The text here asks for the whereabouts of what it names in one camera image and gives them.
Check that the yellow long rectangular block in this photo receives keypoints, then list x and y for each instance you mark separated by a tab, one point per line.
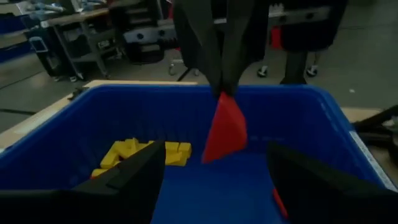
109	160

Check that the pale blue robot arm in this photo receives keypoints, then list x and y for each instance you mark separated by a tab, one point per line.
46	7

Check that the white bin label strip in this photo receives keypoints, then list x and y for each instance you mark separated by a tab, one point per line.
370	158

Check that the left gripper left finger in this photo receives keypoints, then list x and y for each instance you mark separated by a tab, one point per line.
136	193

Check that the red long block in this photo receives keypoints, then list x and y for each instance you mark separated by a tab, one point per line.
280	202

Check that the caster wheel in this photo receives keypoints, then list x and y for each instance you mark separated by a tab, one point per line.
311	71
262	72

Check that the blue plastic bin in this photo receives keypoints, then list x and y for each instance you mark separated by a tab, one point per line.
295	124

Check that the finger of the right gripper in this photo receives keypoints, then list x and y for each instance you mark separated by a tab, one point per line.
242	37
199	37

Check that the small red canister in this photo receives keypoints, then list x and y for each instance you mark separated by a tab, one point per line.
275	37

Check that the wooden workbench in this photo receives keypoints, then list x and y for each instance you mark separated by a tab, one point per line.
77	17

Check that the red wedge block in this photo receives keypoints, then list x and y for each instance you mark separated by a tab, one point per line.
227	133

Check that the yellow arch block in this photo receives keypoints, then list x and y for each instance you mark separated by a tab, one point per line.
129	145

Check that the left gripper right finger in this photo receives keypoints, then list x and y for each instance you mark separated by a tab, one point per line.
311	199

